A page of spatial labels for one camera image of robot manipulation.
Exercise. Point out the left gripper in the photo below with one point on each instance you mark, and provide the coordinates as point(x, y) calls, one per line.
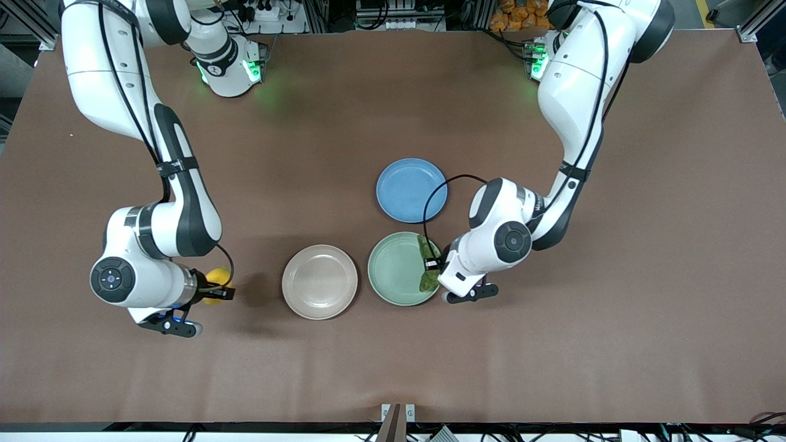
point(439, 263)

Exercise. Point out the aluminium frame profile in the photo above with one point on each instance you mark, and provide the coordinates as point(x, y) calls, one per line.
point(37, 24)
point(758, 21)

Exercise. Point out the black equipment box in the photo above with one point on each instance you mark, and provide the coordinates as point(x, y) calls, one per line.
point(399, 9)

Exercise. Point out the white power strip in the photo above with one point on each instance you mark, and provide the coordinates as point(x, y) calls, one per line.
point(267, 12)

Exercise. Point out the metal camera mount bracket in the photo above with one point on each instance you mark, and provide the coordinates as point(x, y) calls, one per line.
point(398, 423)

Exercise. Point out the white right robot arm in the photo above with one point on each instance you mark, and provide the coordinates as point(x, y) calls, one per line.
point(110, 92)

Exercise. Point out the blue plate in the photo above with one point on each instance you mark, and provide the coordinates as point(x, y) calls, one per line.
point(402, 190)

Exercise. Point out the light green plate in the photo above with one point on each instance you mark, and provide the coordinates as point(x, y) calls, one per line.
point(393, 270)

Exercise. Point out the green lettuce leaf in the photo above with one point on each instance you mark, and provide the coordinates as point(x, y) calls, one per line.
point(427, 282)

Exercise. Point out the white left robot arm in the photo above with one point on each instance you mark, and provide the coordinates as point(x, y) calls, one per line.
point(577, 92)

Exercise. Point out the bag of orange fruit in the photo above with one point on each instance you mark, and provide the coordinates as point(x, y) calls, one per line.
point(516, 15)

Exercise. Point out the brown table cover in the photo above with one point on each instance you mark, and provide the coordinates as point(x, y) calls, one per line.
point(614, 337)

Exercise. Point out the yellow lemon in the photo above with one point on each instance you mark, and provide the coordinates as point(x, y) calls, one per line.
point(216, 277)

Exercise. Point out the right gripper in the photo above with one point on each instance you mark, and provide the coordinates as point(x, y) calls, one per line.
point(203, 287)

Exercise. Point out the beige pink plate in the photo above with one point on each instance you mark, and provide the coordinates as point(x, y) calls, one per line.
point(319, 282)

